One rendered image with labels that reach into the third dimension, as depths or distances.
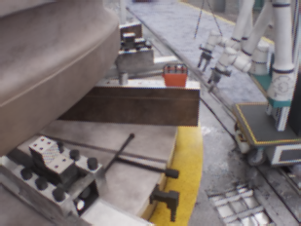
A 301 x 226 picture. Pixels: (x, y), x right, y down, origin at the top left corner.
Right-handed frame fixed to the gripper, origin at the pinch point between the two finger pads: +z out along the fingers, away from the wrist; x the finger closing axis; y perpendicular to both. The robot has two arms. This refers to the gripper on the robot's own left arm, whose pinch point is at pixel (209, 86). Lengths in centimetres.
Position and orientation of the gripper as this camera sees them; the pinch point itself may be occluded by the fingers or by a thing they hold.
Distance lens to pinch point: 202.2
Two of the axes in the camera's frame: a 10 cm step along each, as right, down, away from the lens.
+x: -1.6, 6.2, -7.7
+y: -9.3, -3.6, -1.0
